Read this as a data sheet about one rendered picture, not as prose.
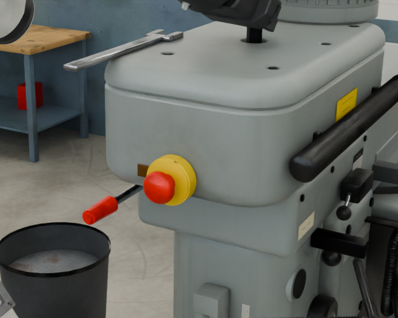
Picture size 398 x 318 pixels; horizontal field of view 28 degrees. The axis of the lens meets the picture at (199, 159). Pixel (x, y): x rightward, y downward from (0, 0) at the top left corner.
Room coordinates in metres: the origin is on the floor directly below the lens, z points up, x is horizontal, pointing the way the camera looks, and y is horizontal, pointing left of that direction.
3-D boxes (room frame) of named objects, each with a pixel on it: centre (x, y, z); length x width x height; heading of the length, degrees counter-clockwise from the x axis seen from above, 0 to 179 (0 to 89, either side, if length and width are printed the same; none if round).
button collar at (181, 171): (0.89, 0.03, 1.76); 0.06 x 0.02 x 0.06; 63
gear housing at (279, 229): (1.13, -0.09, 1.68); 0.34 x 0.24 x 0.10; 153
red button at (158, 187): (0.86, 0.04, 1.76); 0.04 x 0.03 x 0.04; 63
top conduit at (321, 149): (1.05, -0.22, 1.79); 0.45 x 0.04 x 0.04; 153
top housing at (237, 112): (1.10, -0.08, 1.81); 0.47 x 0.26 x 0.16; 153
